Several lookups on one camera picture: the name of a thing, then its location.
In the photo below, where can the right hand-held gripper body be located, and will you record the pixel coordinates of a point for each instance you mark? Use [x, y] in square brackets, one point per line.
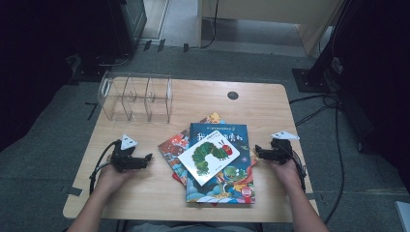
[280, 153]

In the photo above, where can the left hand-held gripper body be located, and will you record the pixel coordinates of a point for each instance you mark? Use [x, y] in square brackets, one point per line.
[127, 161]

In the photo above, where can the light blue animals picture book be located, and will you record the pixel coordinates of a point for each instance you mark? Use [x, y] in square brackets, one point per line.
[172, 150]

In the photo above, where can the dark blue monster picture book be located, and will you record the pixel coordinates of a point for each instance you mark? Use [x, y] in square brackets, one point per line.
[238, 183]

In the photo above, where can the white caterpillar picture book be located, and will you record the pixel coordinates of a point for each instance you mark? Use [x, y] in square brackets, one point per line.
[209, 159]

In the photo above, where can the clear acrylic book rack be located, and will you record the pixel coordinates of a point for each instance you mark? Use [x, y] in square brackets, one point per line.
[135, 96]

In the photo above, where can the person's right hand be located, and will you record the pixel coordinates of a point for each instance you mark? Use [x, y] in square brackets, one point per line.
[288, 174]

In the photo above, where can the person's left hand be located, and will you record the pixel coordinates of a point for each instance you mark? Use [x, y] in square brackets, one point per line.
[111, 180]

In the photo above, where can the grey tape piece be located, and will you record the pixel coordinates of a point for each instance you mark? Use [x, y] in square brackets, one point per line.
[74, 191]
[310, 196]

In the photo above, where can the black table grommet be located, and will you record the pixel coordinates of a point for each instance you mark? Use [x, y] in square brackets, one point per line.
[232, 95]

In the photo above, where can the black tape corner mark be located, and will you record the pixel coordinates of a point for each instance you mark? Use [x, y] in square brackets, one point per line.
[93, 109]

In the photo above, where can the person's grey clothing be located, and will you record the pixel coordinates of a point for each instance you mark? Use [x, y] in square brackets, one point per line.
[193, 227]

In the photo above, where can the black metal stand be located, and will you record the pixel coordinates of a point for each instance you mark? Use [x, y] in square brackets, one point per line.
[322, 74]

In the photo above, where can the black tape strip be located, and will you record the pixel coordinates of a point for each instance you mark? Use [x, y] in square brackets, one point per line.
[161, 45]
[185, 48]
[147, 45]

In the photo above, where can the dark cabinet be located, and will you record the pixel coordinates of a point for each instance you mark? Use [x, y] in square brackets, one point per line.
[129, 25]

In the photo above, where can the white box corner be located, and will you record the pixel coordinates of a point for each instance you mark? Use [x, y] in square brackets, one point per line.
[404, 217]

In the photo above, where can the light wooden partition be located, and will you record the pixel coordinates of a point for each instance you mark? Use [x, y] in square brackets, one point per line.
[274, 9]

